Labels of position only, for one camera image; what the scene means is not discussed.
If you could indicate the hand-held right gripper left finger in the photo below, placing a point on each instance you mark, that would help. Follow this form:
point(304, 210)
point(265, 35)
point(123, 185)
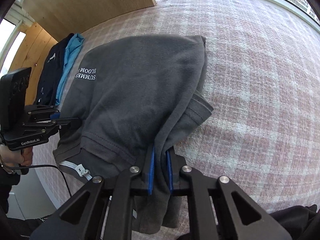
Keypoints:
point(150, 177)

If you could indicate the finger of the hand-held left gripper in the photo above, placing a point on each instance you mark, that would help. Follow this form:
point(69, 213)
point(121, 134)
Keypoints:
point(42, 112)
point(65, 125)

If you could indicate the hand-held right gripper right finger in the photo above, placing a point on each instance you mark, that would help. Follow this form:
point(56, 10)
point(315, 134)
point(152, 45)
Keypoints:
point(169, 175)

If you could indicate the grey flower print t-shirt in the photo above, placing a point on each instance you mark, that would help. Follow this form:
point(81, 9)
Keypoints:
point(137, 92)

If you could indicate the black yellow striped garment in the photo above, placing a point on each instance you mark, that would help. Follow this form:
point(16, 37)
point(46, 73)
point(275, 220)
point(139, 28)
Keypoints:
point(292, 222)

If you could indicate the person's left forearm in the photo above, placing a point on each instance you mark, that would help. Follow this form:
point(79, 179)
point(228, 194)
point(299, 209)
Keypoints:
point(8, 192)

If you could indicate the person's left hand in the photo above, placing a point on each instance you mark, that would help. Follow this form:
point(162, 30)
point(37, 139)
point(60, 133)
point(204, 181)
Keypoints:
point(15, 158)

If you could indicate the folded navy shirt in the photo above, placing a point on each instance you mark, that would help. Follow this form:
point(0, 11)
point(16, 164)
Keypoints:
point(52, 72)

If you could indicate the folded light blue shirt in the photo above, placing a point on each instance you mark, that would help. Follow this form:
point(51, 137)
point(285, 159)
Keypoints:
point(68, 60)

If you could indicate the light wooden board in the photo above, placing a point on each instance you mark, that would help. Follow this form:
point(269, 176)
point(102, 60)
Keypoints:
point(87, 7)

